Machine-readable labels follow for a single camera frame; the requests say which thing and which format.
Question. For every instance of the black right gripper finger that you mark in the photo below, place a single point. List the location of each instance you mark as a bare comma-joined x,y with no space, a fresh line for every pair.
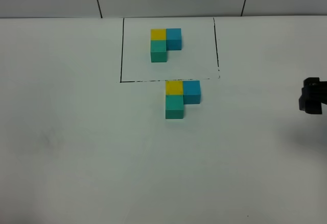
313,95

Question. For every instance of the blue template block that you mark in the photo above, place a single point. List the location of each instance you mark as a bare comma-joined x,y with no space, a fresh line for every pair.
174,39

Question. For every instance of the green template block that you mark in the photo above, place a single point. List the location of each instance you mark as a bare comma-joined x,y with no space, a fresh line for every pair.
158,51

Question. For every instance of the yellow template block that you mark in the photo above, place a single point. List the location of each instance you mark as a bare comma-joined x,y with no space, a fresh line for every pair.
158,34

